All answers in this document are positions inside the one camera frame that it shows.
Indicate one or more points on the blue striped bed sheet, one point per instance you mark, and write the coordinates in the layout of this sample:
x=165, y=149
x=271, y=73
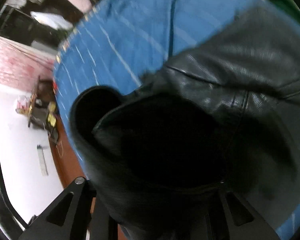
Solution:
x=118, y=42

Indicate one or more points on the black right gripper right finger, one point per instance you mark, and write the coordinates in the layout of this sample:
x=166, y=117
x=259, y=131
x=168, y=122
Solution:
x=230, y=216

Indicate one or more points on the black leather jacket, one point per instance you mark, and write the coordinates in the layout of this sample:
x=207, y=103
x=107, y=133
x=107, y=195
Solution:
x=225, y=111

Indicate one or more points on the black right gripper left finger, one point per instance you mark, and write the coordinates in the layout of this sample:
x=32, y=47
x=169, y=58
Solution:
x=74, y=213

